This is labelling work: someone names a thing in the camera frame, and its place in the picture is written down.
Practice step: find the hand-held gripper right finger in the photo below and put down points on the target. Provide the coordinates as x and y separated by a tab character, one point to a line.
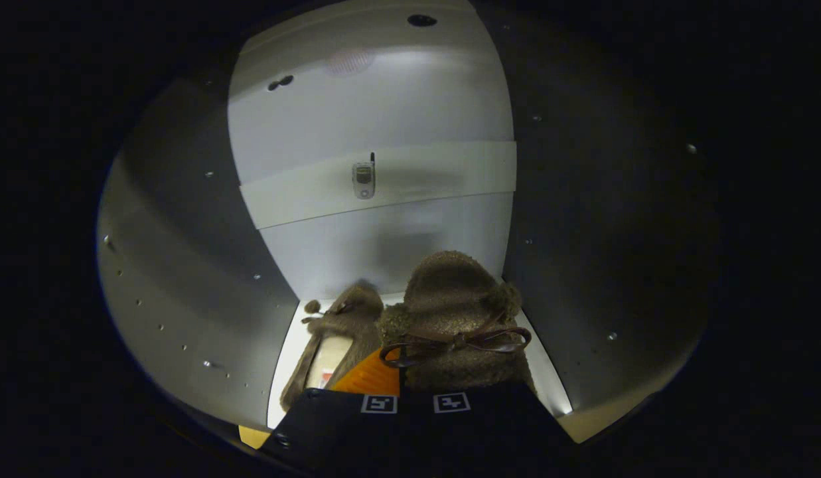
476	431

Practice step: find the dark grey shoe cabinet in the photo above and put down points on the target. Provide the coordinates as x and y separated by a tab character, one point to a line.
383	99

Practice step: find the brown fuzzy shoe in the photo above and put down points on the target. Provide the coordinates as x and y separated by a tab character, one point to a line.
357	312
450	299

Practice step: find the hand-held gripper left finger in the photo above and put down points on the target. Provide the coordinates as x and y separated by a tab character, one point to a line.
337	431

